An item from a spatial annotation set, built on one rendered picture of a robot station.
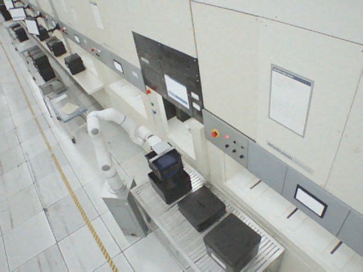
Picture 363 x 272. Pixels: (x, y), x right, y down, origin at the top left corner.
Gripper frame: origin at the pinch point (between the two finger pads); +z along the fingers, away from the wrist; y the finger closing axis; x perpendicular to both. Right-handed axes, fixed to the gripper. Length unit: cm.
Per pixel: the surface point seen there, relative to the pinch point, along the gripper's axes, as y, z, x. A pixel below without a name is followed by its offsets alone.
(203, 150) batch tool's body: -27.1, 17.7, -7.9
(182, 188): -3.6, 13.9, -40.5
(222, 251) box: 13, 85, -24
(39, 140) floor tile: 99, -296, -126
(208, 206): -8, 43, -39
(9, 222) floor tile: 178, -151, -127
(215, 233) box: 8, 72, -24
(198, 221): 6, 49, -39
